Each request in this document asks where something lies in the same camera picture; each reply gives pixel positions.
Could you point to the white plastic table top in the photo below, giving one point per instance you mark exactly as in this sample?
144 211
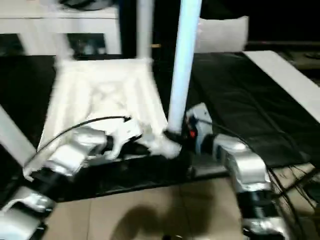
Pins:
75 82

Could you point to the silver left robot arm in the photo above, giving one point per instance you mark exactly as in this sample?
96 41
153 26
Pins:
67 155

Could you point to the black mat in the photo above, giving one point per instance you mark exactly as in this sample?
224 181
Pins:
250 100

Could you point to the grey pillow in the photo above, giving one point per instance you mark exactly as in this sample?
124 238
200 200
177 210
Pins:
220 35

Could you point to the black cabinet with gold label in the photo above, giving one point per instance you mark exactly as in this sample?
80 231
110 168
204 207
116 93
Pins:
162 25

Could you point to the white flat board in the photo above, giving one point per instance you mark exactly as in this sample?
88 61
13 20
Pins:
287 75

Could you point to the white sideboard with glass doors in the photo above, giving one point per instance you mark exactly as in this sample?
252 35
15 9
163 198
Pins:
25 22

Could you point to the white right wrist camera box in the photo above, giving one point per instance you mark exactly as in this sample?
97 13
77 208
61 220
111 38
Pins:
202 112

